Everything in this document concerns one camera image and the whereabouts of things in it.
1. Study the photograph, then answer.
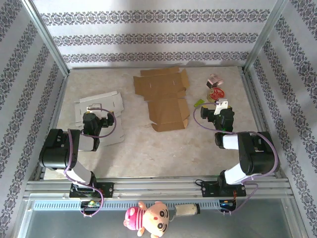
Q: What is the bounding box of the white and teal paper box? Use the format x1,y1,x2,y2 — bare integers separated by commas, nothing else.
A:
74,91,125,146

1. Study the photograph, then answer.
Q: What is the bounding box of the brown cardboard box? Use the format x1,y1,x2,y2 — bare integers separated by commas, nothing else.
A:
133,66,191,132

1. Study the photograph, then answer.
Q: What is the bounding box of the small pink box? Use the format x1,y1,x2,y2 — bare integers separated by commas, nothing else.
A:
206,73,224,89

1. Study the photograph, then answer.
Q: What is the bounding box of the round red tin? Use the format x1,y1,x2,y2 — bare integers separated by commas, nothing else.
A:
207,87,225,103

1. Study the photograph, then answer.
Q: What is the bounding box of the small circuit board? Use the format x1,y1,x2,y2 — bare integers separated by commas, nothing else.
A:
219,199,237,208
79,200,102,208

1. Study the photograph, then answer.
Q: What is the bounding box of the glass jar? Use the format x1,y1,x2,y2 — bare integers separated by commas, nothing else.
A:
170,203,201,220

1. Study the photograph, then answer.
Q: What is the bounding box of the grey metal sheet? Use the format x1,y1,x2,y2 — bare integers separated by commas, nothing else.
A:
14,200,309,238

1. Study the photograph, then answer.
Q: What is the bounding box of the pink plush doll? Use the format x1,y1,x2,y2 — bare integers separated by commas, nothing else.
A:
123,200,170,238

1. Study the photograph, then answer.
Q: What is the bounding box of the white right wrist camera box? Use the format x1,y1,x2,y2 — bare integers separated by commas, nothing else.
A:
214,98,229,116

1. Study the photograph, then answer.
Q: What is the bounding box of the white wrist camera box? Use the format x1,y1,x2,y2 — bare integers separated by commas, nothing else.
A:
214,98,229,116
86,103,103,112

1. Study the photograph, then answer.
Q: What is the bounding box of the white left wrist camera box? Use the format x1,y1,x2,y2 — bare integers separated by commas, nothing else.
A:
86,103,103,112

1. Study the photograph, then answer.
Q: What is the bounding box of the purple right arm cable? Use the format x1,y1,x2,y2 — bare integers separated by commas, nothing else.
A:
193,101,280,216

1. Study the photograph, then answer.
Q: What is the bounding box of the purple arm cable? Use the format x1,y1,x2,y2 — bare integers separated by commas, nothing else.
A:
193,101,280,216
63,105,117,218

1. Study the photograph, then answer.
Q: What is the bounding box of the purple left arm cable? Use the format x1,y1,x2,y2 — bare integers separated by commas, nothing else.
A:
63,105,117,218

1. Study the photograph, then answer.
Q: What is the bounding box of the aluminium side rail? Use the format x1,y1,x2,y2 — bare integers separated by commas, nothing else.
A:
33,74,70,181
240,70,289,180

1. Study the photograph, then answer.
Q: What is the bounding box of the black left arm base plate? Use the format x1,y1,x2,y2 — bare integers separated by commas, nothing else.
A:
68,182,115,199

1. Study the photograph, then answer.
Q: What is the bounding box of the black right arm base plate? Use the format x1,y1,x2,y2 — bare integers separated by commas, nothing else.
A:
201,180,248,198

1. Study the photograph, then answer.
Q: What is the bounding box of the grey slotted cable duct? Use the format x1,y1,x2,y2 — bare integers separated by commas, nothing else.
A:
32,199,238,212

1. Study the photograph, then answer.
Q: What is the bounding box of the aluminium frame post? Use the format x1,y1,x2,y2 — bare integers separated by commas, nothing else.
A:
242,0,290,74
21,0,71,76

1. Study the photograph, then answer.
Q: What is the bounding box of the aluminium front rail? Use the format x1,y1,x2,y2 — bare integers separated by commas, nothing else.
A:
22,175,295,201

